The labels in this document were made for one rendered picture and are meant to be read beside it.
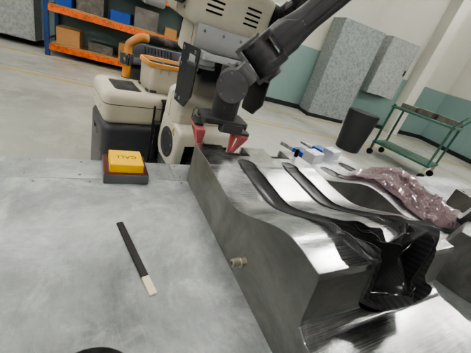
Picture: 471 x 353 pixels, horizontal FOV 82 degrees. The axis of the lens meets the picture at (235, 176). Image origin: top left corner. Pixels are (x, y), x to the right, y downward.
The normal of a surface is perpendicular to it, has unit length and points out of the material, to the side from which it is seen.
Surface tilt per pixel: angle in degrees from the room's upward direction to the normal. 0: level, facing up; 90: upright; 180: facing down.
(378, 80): 90
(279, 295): 90
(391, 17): 90
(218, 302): 0
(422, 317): 0
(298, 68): 90
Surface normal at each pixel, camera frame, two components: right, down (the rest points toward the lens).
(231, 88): -0.01, 0.46
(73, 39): 0.29, 0.52
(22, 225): 0.28, -0.85
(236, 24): 0.47, 0.64
